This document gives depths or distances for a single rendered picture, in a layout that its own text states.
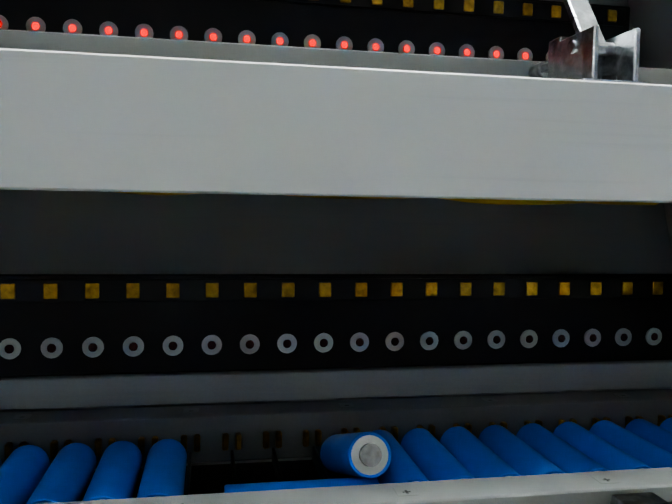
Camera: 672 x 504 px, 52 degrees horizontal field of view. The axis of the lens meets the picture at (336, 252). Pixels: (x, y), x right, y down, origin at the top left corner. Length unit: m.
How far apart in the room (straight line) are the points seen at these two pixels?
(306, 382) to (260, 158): 0.18
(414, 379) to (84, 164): 0.23
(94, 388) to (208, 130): 0.19
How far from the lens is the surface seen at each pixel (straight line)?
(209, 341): 0.38
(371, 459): 0.28
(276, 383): 0.38
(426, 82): 0.25
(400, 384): 0.39
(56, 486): 0.30
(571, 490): 0.29
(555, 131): 0.27
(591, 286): 0.43
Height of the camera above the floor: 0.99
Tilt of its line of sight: 15 degrees up
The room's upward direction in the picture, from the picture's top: 3 degrees counter-clockwise
